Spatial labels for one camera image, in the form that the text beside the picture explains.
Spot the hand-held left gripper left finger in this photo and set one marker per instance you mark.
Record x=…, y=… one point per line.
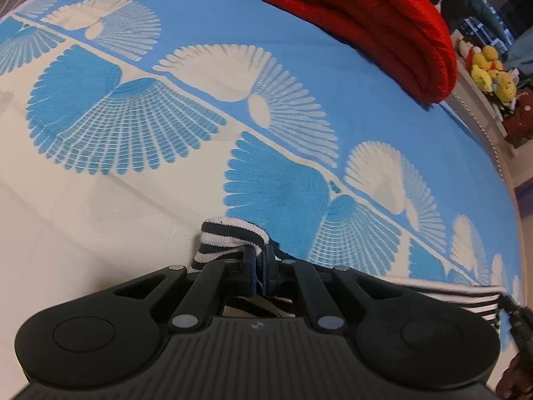
x=252, y=273

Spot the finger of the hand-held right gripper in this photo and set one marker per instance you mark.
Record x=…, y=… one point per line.
x=518, y=321

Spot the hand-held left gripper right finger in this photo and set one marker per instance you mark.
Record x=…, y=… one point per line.
x=267, y=273

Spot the black white striped hoodie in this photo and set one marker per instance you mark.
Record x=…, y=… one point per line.
x=227, y=233

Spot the blue white patterned bed sheet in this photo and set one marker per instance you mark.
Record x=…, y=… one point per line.
x=125, y=200

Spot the dark red cloth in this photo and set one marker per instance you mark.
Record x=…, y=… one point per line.
x=522, y=123

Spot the yellow plush toy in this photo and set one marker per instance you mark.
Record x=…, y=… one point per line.
x=501, y=85
x=488, y=56

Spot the folded red blanket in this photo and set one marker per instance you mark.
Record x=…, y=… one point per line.
x=383, y=21

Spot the teal cloth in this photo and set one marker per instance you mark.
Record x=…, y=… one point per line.
x=470, y=0

